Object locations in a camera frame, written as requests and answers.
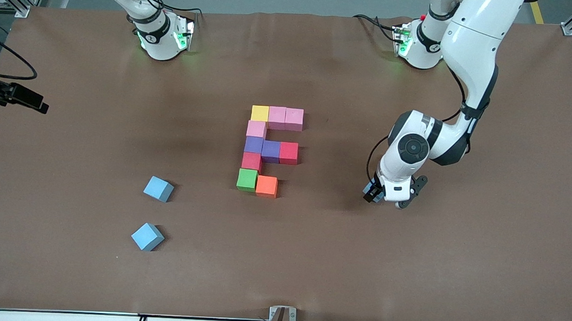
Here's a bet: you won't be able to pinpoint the green foam cube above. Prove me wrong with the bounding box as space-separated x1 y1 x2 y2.
236 168 259 193

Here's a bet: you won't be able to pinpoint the black arm gripper cable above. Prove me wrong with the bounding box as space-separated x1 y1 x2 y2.
365 63 468 188
0 20 41 81

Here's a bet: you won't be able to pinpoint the black right arm gripper cable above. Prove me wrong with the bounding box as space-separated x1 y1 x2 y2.
0 20 41 81

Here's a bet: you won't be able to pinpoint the pink foam cube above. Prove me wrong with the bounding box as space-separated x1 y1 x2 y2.
267 106 287 131
246 120 268 140
285 107 305 132

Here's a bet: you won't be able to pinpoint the black left arm gripper cable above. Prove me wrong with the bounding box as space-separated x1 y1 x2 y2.
365 63 468 188

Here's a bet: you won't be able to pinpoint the brown table cover sheet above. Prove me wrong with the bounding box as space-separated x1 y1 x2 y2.
0 0 572 321

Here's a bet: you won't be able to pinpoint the orange foam cube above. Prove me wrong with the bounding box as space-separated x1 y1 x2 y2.
255 174 279 199

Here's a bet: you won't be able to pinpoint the red foam cube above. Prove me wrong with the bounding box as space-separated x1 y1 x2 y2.
241 151 263 173
279 141 300 166

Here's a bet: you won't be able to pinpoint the black left arm base cable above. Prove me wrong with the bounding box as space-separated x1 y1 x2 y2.
352 14 399 45

